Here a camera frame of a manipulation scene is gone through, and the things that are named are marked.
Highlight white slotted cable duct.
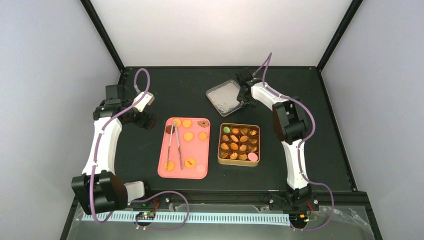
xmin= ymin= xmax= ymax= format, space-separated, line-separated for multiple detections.
xmin=80 ymin=210 xmax=291 ymax=227

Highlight clear plastic lid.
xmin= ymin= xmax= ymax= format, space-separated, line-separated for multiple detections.
xmin=205 ymin=79 xmax=245 ymax=117

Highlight brown flower cookie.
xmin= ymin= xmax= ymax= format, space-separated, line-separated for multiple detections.
xmin=197 ymin=120 xmax=210 ymax=128

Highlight green round cookie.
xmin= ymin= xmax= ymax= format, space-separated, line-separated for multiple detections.
xmin=222 ymin=126 xmax=231 ymax=134

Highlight yellow cookie red mark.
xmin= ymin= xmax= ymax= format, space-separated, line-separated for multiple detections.
xmin=184 ymin=158 xmax=196 ymax=169

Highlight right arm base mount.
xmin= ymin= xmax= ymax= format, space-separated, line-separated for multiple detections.
xmin=264 ymin=191 xmax=319 ymax=214

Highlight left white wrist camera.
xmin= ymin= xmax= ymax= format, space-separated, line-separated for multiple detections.
xmin=133 ymin=92 xmax=155 ymax=113

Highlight metal tongs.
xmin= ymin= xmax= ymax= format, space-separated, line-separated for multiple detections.
xmin=165 ymin=121 xmax=184 ymax=171

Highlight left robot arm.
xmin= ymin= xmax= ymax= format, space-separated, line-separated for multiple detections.
xmin=71 ymin=84 xmax=156 ymax=215

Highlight beige round cookie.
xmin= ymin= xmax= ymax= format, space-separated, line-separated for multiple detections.
xmin=198 ymin=131 xmax=208 ymax=141

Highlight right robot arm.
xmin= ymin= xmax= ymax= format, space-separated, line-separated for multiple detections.
xmin=235 ymin=69 xmax=312 ymax=210

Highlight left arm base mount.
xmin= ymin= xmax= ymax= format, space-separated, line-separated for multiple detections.
xmin=124 ymin=193 xmax=171 ymax=210

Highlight gold cookie tin box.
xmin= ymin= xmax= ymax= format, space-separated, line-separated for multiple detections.
xmin=217 ymin=122 xmax=261 ymax=167

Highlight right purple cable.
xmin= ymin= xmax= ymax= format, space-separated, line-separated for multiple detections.
xmin=253 ymin=52 xmax=335 ymax=232

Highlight dark chocolate cookie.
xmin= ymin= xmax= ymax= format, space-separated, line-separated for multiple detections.
xmin=165 ymin=125 xmax=175 ymax=135

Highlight pink plastic tray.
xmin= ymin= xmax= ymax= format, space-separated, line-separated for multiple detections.
xmin=157 ymin=117 xmax=211 ymax=180

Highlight pale pink cookie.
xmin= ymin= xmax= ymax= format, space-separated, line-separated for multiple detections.
xmin=247 ymin=152 xmax=259 ymax=162
xmin=195 ymin=164 xmax=207 ymax=174

